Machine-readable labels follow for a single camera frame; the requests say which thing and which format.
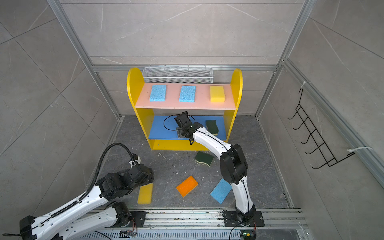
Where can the dark green sponge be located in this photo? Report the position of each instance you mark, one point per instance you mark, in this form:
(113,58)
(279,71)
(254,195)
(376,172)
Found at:
(211,126)
(204,158)

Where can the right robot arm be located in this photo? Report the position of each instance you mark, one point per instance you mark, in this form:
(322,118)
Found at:
(233,164)

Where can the yellow sponge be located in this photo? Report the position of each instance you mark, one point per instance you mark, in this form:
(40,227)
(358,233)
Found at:
(217,94)
(145,194)

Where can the black wire hook rack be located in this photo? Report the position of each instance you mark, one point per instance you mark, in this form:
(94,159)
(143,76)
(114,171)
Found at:
(314,136)

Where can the yellow shelf pink blue boards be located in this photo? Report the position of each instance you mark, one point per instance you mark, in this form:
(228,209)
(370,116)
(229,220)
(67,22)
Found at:
(157,118)

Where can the aluminium mounting rail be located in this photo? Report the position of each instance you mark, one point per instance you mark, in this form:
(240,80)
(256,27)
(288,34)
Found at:
(280,224)

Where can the blue sponge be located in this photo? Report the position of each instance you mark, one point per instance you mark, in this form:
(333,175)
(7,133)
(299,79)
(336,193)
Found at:
(158,93)
(187,94)
(221,191)

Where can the orange sponge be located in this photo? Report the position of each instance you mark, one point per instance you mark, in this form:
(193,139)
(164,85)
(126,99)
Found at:
(187,186)

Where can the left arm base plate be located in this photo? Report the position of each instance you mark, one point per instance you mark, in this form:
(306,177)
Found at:
(137,217)

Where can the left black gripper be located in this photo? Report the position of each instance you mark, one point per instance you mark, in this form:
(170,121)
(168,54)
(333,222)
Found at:
(149,180)

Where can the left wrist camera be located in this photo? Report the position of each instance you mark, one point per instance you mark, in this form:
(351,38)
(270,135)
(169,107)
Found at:
(135,160)

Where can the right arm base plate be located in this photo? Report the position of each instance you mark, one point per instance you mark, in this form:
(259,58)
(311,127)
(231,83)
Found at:
(233,219)

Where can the metal mesh basket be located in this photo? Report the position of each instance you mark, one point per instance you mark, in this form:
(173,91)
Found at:
(178,75)

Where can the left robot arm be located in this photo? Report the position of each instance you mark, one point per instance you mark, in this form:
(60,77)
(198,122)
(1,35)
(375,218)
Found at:
(93,210)

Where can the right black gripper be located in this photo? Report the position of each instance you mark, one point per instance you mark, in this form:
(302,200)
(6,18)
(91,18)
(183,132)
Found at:
(180,132)

